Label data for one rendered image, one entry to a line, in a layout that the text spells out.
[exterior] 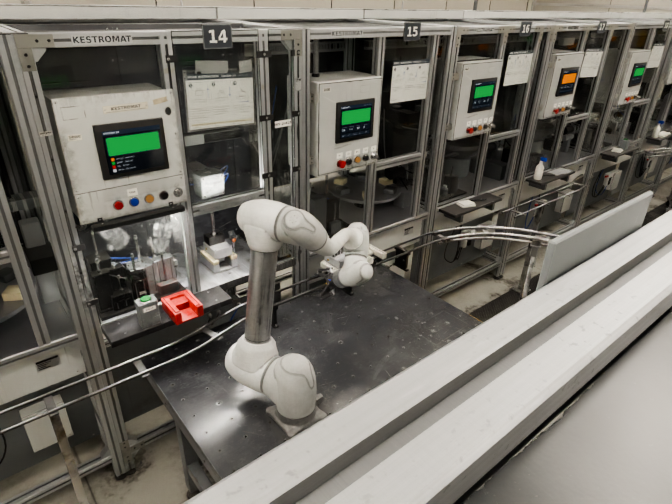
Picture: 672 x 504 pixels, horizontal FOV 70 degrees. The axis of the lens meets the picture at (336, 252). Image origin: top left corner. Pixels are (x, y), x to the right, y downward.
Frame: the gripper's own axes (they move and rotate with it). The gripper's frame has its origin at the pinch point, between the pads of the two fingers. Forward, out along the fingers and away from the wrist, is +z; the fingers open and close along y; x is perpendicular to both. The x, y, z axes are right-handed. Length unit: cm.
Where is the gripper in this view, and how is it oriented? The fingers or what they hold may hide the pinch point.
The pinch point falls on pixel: (315, 285)
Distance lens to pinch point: 242.9
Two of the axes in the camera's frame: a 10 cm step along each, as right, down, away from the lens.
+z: -5.8, 2.1, 7.9
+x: -8.1, -0.1, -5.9
